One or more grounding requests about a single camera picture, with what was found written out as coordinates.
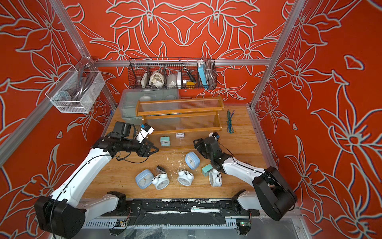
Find teal square alarm clock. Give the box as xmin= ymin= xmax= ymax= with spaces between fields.
xmin=202 ymin=164 xmax=213 ymax=177
xmin=160 ymin=136 xmax=171 ymax=146

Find lilac square alarm clock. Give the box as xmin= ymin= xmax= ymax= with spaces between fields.
xmin=175 ymin=132 xmax=185 ymax=138

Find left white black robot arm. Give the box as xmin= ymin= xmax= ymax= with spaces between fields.
xmin=34 ymin=121 xmax=159 ymax=239

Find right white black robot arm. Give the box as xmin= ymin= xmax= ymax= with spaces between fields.
xmin=194 ymin=135 xmax=297 ymax=221

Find blue rounded alarm clock right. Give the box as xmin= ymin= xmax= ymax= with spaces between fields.
xmin=185 ymin=151 xmax=200 ymax=170

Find blue rounded alarm clock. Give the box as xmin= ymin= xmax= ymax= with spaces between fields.
xmin=135 ymin=169 xmax=154 ymax=189
xmin=185 ymin=151 xmax=200 ymax=170

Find blue rounded alarm clock left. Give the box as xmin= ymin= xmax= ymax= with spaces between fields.
xmin=135 ymin=169 xmax=154 ymax=189

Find wooden two-tier shelf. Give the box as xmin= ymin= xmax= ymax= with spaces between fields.
xmin=135 ymin=97 xmax=225 ymax=148

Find white twin-bell clock left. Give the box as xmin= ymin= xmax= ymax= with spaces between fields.
xmin=152 ymin=173 xmax=170 ymax=190

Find white twin-bell clock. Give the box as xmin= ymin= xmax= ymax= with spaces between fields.
xmin=177 ymin=170 xmax=195 ymax=186
xmin=152 ymin=173 xmax=170 ymax=190
xmin=209 ymin=169 xmax=222 ymax=187

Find white twin-bell clock right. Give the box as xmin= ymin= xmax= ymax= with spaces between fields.
xmin=209 ymin=169 xmax=222 ymax=187

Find white twin-bell clock middle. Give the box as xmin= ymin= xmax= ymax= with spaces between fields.
xmin=177 ymin=170 xmax=195 ymax=186

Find clear plastic storage bin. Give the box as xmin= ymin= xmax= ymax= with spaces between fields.
xmin=118 ymin=89 xmax=180 ymax=127

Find white cloth in basket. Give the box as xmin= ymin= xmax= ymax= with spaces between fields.
xmin=149 ymin=71 xmax=165 ymax=87

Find blue box in basket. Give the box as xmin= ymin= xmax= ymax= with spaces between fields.
xmin=197 ymin=59 xmax=208 ymax=89

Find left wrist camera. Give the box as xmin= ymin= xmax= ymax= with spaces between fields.
xmin=135 ymin=123 xmax=154 ymax=143

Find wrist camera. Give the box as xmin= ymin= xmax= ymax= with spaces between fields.
xmin=135 ymin=123 xmax=154 ymax=143
xmin=209 ymin=132 xmax=220 ymax=141

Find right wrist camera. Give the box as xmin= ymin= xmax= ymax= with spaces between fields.
xmin=209 ymin=132 xmax=220 ymax=141

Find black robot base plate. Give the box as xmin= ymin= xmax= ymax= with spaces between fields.
xmin=102 ymin=199 xmax=260 ymax=227

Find black wire wall basket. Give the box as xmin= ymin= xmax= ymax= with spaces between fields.
xmin=128 ymin=57 xmax=217 ymax=90

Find white mesh wall basket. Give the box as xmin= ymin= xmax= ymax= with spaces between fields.
xmin=45 ymin=66 xmax=105 ymax=114

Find grey cables in basket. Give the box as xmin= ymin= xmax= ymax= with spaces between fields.
xmin=64 ymin=64 xmax=96 ymax=102

